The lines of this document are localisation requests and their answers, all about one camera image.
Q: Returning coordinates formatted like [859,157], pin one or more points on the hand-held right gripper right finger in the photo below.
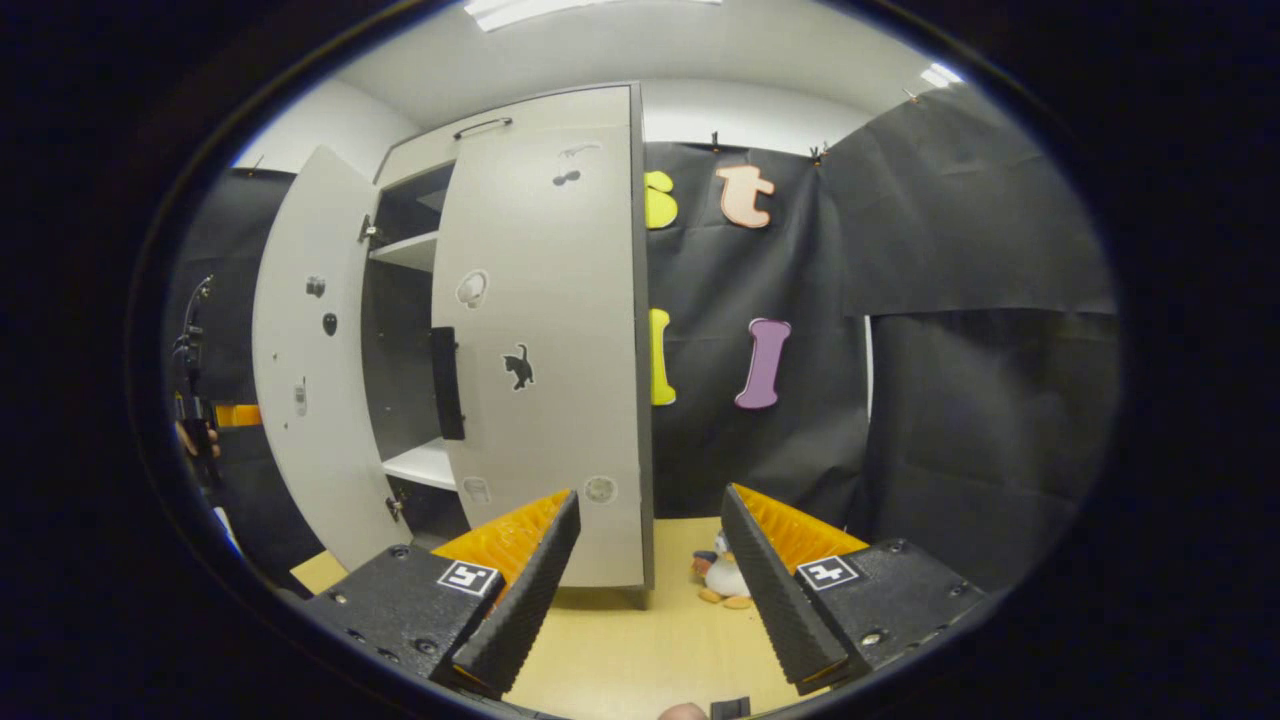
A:
[775,600]

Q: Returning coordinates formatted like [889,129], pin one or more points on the small ceiling light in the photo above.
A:
[942,75]

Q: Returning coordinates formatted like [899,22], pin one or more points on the large ceiling light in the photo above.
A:
[590,10]

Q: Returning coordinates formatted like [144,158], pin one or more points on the white cabinet shelf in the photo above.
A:
[412,252]
[425,465]

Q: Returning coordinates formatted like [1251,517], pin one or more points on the white and grey cabinet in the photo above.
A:
[395,380]

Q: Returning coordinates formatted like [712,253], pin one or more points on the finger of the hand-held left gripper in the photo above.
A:
[240,415]

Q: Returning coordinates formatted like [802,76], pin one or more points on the black backdrop cloth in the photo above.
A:
[950,220]
[230,230]

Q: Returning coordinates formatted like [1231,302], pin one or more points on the penguin plush toy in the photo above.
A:
[725,578]

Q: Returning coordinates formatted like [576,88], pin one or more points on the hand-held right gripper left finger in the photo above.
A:
[525,600]

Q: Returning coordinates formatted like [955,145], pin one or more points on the white cabinet door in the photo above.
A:
[310,450]
[570,300]

